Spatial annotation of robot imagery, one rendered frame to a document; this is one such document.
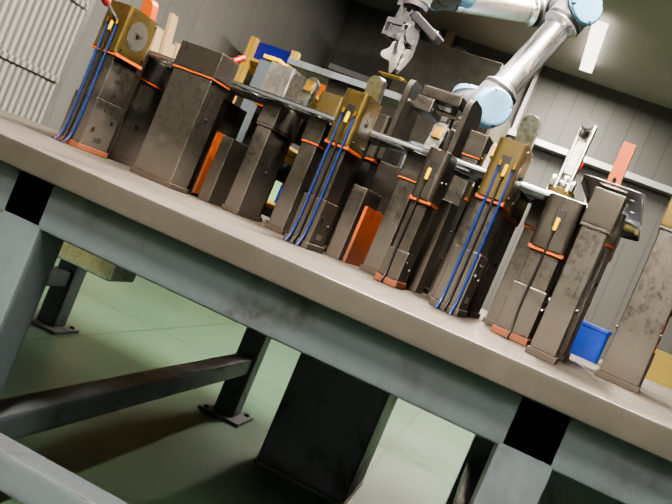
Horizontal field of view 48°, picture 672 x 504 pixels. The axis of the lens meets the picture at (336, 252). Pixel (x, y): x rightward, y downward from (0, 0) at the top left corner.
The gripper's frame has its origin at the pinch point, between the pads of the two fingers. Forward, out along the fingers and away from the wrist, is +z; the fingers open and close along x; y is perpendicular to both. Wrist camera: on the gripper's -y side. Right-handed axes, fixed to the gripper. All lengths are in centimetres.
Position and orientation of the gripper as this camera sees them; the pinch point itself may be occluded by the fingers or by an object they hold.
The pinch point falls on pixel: (395, 71)
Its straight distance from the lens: 223.1
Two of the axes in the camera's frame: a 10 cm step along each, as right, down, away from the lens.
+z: -3.9, 9.2, 0.3
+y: -7.7, -3.4, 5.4
